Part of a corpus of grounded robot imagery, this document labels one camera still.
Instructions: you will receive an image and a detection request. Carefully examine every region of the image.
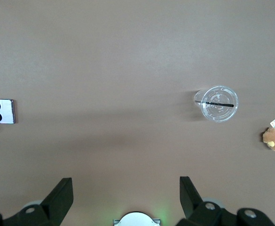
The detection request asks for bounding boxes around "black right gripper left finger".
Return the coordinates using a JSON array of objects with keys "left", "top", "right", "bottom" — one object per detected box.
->
[{"left": 0, "top": 178, "right": 74, "bottom": 226}]

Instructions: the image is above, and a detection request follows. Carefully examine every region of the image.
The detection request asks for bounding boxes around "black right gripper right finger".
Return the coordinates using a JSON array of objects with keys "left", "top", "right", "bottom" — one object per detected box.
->
[{"left": 177, "top": 176, "right": 275, "bottom": 226}]

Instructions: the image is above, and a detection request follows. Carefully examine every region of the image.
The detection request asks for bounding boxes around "black drinking straw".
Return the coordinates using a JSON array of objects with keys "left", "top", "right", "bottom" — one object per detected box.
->
[{"left": 195, "top": 100, "right": 235, "bottom": 108}]

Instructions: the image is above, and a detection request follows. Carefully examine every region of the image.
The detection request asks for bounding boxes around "lilac flip phone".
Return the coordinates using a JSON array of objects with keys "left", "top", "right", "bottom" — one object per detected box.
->
[{"left": 0, "top": 98, "right": 17, "bottom": 124}]

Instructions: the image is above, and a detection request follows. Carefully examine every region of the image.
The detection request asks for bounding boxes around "clear plastic lidded cup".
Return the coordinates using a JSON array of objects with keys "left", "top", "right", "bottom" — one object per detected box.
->
[{"left": 194, "top": 85, "right": 239, "bottom": 123}]

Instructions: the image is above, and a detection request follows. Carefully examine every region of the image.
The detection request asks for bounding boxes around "brown bear plush keychain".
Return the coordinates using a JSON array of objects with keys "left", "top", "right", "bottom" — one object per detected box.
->
[{"left": 262, "top": 127, "right": 275, "bottom": 151}]

